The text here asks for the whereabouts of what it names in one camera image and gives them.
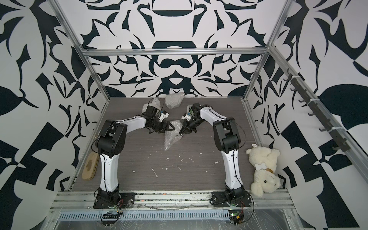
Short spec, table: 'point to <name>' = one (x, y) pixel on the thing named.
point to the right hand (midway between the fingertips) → (180, 130)
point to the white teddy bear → (264, 160)
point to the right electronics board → (236, 216)
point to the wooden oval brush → (91, 166)
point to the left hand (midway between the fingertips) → (171, 127)
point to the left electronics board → (110, 219)
